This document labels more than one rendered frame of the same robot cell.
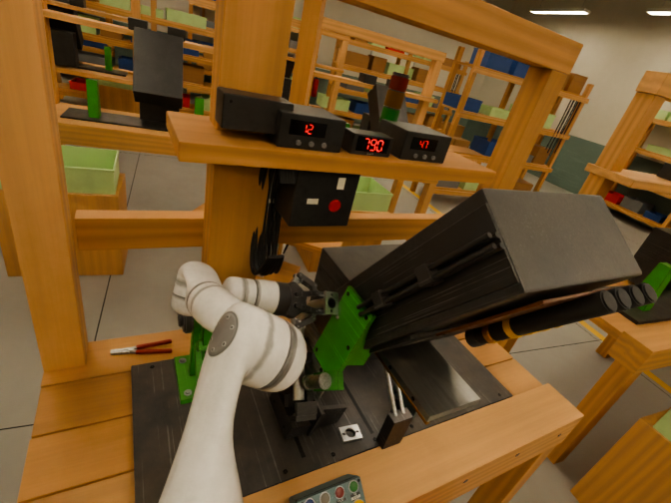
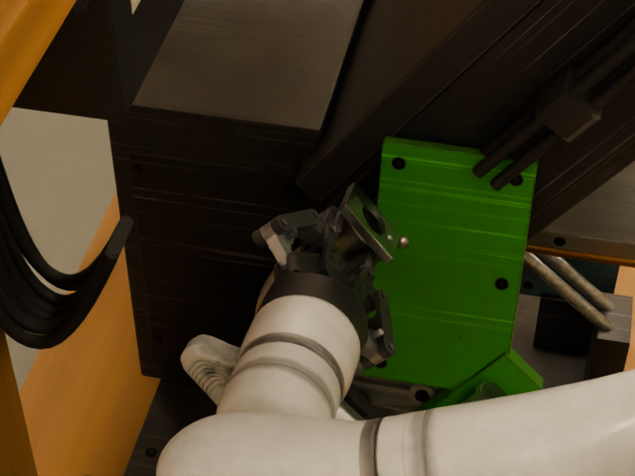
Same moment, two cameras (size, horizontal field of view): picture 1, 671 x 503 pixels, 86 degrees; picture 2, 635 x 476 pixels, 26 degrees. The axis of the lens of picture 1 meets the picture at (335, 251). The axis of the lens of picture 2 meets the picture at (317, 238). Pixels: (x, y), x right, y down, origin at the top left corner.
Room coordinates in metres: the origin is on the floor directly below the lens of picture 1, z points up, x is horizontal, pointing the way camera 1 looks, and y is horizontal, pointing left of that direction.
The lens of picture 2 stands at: (0.21, 0.53, 1.92)
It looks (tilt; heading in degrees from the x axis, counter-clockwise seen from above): 44 degrees down; 316
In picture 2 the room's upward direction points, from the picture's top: straight up
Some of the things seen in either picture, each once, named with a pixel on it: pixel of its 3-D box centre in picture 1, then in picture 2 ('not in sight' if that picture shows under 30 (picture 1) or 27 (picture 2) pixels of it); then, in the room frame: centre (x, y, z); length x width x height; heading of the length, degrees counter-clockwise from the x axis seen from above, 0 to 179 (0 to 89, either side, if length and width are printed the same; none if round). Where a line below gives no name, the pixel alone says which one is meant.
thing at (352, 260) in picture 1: (363, 304); (262, 160); (0.96, -0.13, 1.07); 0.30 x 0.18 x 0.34; 124
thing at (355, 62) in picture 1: (389, 98); not in sight; (8.84, -0.31, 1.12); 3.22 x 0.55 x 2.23; 118
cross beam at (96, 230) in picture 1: (315, 228); not in sight; (1.09, 0.09, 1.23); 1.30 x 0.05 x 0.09; 124
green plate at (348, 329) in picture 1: (352, 332); (452, 244); (0.69, -0.09, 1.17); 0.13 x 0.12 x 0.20; 124
